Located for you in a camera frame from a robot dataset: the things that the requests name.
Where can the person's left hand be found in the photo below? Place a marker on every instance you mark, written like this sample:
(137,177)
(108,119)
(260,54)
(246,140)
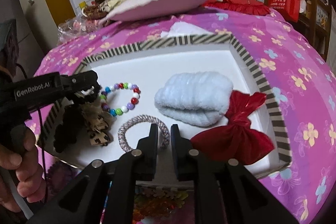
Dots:
(31,184)

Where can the pink white pillow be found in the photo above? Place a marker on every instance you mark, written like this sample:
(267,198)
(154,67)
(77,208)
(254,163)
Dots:
(132,10)

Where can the light blue fluffy scrunchie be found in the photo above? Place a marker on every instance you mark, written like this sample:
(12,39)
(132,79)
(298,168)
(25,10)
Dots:
(194,99)

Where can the clear plastic bag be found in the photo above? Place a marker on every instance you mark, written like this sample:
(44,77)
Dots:
(76,27)

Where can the wooden chair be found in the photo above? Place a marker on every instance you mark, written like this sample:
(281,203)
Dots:
(317,22)

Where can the red satin bow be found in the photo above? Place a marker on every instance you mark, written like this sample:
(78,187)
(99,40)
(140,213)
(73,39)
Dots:
(236,140)

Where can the leopard print bow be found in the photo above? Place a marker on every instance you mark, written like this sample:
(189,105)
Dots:
(97,124)

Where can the red shopping bag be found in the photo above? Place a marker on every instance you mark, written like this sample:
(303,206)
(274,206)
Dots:
(289,9)

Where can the red pillow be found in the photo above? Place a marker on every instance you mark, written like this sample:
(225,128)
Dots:
(250,7)

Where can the black white striped box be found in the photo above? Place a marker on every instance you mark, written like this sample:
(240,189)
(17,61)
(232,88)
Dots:
(205,67)

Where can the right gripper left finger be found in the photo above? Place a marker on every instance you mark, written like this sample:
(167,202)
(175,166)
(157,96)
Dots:
(147,161)

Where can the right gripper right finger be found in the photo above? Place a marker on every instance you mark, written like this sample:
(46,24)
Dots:
(183,164)

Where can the pink floral bedsheet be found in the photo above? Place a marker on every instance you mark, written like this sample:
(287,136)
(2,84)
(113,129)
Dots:
(302,83)

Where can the brown scrunchie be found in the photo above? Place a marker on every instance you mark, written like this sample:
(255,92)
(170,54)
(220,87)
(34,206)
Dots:
(67,132)

